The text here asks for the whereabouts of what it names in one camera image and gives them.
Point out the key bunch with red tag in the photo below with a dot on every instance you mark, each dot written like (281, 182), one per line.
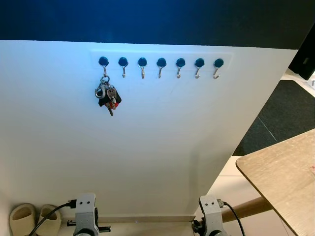
(106, 94)

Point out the beige slipper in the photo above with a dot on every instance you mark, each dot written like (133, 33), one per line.
(22, 221)
(49, 222)

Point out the wooden table leg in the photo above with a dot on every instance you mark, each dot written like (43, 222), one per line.
(251, 207)

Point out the white standing board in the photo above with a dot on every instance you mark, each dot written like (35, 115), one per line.
(147, 147)

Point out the light wooden table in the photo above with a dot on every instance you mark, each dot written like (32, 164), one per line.
(285, 187)

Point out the black floor rug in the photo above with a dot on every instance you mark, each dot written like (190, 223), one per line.
(285, 113)

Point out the blue knob metal hook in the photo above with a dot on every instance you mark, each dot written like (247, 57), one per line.
(142, 62)
(103, 61)
(161, 62)
(199, 62)
(218, 63)
(180, 62)
(123, 61)

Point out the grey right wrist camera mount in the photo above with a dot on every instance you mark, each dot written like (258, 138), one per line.
(212, 216)

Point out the white hook rail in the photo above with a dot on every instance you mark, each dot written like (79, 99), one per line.
(113, 53)

